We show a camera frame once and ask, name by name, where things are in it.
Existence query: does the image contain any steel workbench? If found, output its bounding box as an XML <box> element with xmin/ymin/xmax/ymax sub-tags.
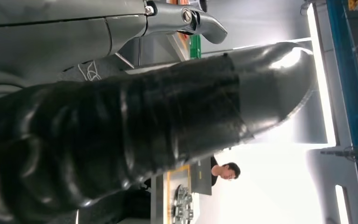
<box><xmin>149</xmin><ymin>164</ymin><xmax>200</xmax><ymax>224</ymax></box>

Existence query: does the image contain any grey laptop yellow label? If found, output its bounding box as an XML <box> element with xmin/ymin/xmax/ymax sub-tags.
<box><xmin>191</xmin><ymin>155</ymin><xmax>213</xmax><ymax>196</ymax></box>

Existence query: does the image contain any green plastic crate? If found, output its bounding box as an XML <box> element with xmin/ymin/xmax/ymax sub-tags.
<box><xmin>189</xmin><ymin>34</ymin><xmax>202</xmax><ymax>60</ymax></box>

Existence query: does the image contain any person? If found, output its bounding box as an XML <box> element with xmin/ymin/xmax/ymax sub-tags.
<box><xmin>210</xmin><ymin>155</ymin><xmax>241</xmax><ymax>187</ymax></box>

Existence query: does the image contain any ceiling light bar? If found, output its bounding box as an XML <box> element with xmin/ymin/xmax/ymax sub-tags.
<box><xmin>335</xmin><ymin>184</ymin><xmax>351</xmax><ymax>224</ymax></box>
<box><xmin>306</xmin><ymin>3</ymin><xmax>337</xmax><ymax>148</ymax></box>

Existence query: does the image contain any blue overhead gantry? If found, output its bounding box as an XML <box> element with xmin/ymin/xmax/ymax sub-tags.
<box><xmin>325</xmin><ymin>0</ymin><xmax>358</xmax><ymax>224</ymax></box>

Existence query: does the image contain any white floor cable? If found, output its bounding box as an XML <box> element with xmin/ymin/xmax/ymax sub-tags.
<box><xmin>77</xmin><ymin>60</ymin><xmax>103</xmax><ymax>82</ymax></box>

